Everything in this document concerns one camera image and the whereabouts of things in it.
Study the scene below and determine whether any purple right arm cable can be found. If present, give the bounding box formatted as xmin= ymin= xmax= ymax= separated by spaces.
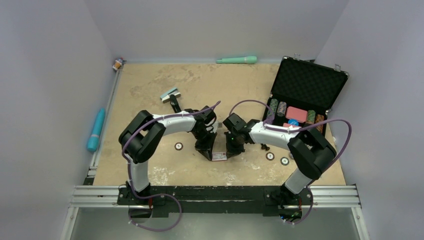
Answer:
xmin=228 ymin=99 xmax=353 ymax=226

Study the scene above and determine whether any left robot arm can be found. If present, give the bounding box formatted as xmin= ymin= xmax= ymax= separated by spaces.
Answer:
xmin=118 ymin=105 xmax=217 ymax=205

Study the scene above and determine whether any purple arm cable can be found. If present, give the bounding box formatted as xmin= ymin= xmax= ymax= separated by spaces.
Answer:
xmin=228 ymin=99 xmax=353 ymax=226
xmin=121 ymin=100 xmax=222 ymax=232

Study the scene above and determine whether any brown chip stack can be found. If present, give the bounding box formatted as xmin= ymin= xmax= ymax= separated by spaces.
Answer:
xmin=315 ymin=114 xmax=325 ymax=132

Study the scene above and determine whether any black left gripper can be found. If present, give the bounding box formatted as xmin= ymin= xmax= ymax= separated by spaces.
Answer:
xmin=191 ymin=128 xmax=217 ymax=161

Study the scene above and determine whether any black stapler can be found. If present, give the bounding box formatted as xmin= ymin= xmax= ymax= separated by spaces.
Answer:
xmin=169 ymin=94 xmax=182 ymax=113

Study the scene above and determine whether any green chip stack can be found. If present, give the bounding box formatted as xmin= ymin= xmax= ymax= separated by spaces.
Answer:
xmin=267 ymin=98 xmax=279 ymax=117

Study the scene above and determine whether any teal cylinder left edge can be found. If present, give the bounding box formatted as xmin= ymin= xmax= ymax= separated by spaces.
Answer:
xmin=86 ymin=108 xmax=106 ymax=153

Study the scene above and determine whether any green microphone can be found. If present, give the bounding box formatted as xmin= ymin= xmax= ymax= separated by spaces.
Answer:
xmin=215 ymin=56 xmax=258 ymax=65

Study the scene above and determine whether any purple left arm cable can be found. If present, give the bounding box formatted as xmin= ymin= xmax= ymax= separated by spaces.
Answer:
xmin=121 ymin=100 xmax=222 ymax=232

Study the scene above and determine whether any small orange figurine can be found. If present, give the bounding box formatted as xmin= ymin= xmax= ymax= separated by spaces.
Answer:
xmin=112 ymin=57 xmax=126 ymax=71

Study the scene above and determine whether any purple chip stack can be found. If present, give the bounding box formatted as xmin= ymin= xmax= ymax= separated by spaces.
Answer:
xmin=276 ymin=101 xmax=287 ymax=117

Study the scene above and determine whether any black screw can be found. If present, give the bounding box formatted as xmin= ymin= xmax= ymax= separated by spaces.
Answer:
xmin=261 ymin=144 xmax=270 ymax=151

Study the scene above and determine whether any brown poker chip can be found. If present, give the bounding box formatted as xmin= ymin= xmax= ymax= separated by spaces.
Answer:
xmin=174 ymin=142 xmax=184 ymax=151
xmin=265 ymin=152 xmax=275 ymax=161

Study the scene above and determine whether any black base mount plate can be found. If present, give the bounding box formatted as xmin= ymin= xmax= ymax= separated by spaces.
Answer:
xmin=117 ymin=185 xmax=312 ymax=219

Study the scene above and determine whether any staple box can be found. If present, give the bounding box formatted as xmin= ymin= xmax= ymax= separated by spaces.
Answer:
xmin=211 ymin=152 xmax=228 ymax=162

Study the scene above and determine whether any brown poker chip left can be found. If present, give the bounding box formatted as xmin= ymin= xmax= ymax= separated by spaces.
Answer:
xmin=174 ymin=142 xmax=184 ymax=151

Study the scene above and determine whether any brown poker chip right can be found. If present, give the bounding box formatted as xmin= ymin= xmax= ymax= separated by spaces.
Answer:
xmin=265 ymin=152 xmax=275 ymax=161

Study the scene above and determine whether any black poker chip case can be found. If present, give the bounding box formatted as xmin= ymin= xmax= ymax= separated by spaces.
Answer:
xmin=266 ymin=56 xmax=349 ymax=120

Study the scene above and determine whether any green poker chip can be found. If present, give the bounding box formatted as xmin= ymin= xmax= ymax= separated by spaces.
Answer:
xmin=280 ymin=157 xmax=290 ymax=166

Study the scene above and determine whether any aluminium frame rail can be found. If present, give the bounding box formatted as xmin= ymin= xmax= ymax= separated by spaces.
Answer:
xmin=59 ymin=185 xmax=370 ymax=240

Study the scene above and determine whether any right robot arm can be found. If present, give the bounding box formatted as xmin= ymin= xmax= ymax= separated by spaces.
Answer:
xmin=223 ymin=113 xmax=337 ymax=205

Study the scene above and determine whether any pink card box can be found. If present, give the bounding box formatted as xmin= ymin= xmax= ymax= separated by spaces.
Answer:
xmin=285 ymin=106 xmax=308 ymax=123

